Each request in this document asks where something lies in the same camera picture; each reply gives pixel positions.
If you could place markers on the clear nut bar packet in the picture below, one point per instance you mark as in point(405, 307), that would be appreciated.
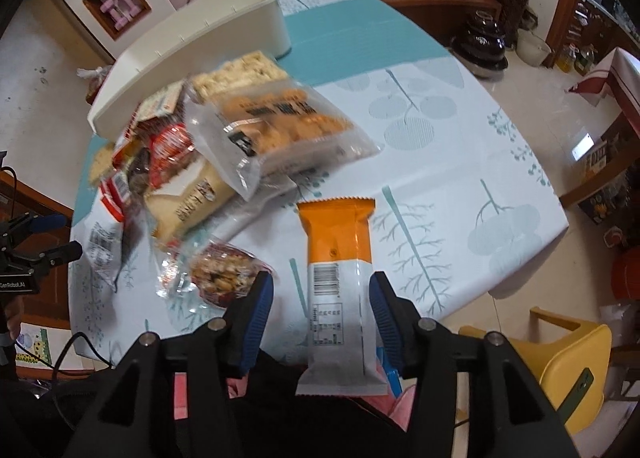
point(220, 278)

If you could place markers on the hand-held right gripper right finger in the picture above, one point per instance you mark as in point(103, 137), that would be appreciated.
point(382, 323)

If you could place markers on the person's pink garment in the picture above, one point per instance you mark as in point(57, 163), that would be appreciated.
point(397, 403)

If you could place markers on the printed cardboard box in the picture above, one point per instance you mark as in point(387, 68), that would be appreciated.
point(600, 162)

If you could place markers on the white bucket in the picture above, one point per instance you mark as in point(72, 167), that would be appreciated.
point(534, 50)

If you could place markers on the cream red snack packet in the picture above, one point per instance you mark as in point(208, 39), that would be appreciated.
point(192, 205)

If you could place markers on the yellow plastic chair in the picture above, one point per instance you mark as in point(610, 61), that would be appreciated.
point(565, 353)

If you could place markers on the dark red snack packet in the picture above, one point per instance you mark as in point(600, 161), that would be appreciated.
point(140, 175)

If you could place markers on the red stool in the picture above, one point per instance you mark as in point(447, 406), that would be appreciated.
point(627, 278)

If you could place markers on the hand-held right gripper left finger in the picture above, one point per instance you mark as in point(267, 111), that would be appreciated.
point(257, 323)

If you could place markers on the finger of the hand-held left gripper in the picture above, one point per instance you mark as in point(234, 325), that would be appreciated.
point(47, 222)
point(60, 253)

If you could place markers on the dark ceramic pot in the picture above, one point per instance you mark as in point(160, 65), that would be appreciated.
point(480, 42)

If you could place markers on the white orange printed packet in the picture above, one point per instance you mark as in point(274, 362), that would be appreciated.
point(160, 102)

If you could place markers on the orange white snack packet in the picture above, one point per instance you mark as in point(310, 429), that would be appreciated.
point(335, 238)

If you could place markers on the yellow oil bottle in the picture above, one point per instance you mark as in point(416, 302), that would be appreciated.
point(565, 60)

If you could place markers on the clear bag of orange biscuits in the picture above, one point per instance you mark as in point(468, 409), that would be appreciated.
point(280, 122)

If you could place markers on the tall brown patterned bag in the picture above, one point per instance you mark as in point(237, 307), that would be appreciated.
point(512, 2)

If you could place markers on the red white cloth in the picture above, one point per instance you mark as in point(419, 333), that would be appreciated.
point(610, 75)

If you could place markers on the pink dumbbell set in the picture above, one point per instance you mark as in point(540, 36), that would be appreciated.
point(117, 7)

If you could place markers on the tied plastic bag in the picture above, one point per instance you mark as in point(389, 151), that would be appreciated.
point(95, 80)

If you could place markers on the white plastic bin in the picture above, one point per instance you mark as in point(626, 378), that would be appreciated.
point(210, 32)

